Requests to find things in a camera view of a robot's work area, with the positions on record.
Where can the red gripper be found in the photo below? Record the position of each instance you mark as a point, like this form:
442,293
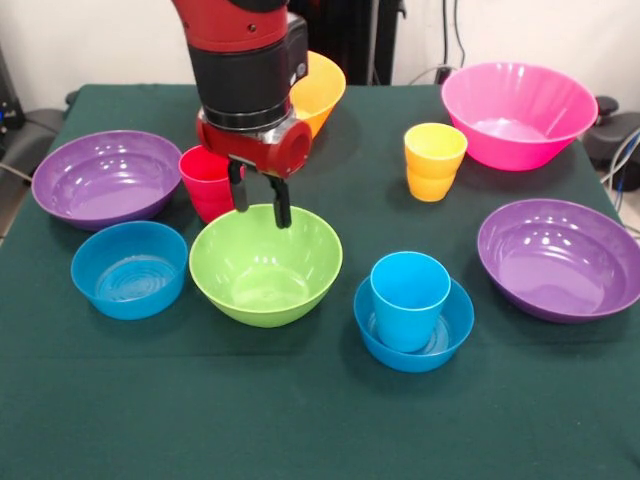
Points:
255,147

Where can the green bowl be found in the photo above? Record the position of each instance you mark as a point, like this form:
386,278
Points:
265,305

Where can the orange bowl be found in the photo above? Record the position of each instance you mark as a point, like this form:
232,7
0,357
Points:
320,95

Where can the blue bowl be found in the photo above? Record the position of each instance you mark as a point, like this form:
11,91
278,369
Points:
415,362
125,300

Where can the orange cup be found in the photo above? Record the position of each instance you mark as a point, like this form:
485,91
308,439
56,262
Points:
432,180

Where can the blue cup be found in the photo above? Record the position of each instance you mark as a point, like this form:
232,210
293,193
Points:
405,325

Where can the pink bowl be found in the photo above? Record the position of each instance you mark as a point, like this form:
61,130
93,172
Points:
515,150

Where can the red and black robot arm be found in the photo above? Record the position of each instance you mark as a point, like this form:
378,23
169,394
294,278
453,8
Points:
240,70

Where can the black computer tower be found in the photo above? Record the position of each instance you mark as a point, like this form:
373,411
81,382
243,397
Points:
10,100

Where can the red cup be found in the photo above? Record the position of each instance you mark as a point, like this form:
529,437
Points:
205,185

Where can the purple bowl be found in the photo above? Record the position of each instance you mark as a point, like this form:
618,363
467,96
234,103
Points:
555,270
100,190

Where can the dark green tablecloth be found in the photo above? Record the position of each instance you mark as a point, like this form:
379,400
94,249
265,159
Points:
320,425

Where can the black knobbed device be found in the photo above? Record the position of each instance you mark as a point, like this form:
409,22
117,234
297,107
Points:
625,130

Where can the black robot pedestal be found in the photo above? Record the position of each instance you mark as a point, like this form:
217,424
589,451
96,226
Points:
350,30

